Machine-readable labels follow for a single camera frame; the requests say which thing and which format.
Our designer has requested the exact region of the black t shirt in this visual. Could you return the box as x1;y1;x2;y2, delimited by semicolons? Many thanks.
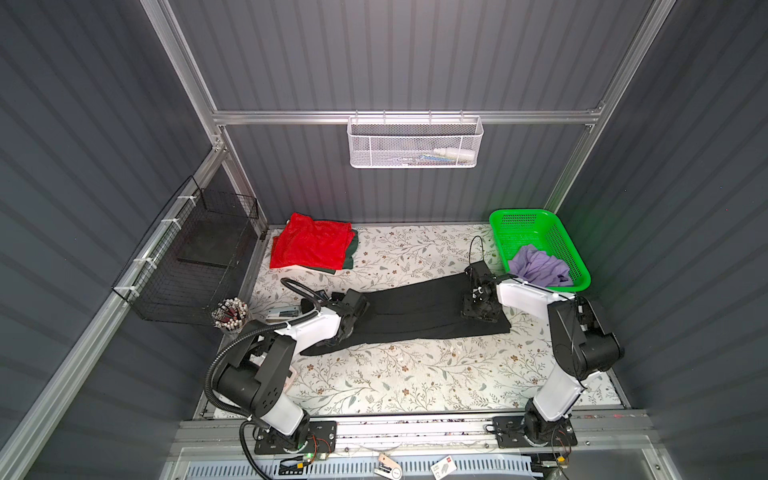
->
301;273;511;356

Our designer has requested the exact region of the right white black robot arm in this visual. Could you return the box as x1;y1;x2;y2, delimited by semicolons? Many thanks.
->
462;261;624;446

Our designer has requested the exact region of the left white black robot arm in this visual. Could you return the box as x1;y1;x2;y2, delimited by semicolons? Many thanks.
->
204;290;370;449

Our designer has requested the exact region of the dark green folded t shirt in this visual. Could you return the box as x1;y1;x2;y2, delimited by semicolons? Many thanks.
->
309;229;359;275

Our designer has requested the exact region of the purple t shirt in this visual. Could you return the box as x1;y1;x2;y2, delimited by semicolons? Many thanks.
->
508;245;573;287

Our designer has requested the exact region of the floral table mat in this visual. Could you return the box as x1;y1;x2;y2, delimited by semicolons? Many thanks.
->
249;224;555;415

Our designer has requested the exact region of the green plastic basket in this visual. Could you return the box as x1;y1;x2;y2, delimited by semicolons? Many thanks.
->
489;209;591;292

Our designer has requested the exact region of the red folded t shirt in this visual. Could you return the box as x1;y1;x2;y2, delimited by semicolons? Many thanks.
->
270;213;354;270

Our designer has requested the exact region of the cup of pens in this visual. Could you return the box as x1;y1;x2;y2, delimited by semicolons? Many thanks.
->
211;297;249;333

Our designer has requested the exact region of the white spray bottle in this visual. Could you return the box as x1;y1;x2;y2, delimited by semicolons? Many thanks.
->
433;147;477;163

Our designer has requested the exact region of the white tag card left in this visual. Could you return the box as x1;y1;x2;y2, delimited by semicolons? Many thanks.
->
374;453;403;480

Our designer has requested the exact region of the white tag card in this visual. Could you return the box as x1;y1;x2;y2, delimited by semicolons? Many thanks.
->
430;455;458;480
374;453;403;480

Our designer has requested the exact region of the white tag card right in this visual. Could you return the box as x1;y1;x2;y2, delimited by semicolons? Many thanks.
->
430;455;458;480

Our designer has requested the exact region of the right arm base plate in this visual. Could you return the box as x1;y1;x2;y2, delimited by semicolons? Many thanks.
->
485;414;578;449

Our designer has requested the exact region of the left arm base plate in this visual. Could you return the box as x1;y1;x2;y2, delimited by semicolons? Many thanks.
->
253;420;338;455

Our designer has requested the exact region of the white wire mesh basket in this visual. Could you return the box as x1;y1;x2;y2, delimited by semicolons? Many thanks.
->
346;114;484;169

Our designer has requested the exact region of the black wire basket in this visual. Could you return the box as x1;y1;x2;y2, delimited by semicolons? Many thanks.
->
113;179;263;326

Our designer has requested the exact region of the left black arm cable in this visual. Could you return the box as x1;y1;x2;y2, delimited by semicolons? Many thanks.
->
203;277;331;480

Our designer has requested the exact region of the aluminium front rail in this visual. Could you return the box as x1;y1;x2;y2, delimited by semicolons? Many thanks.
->
170;409;660;456

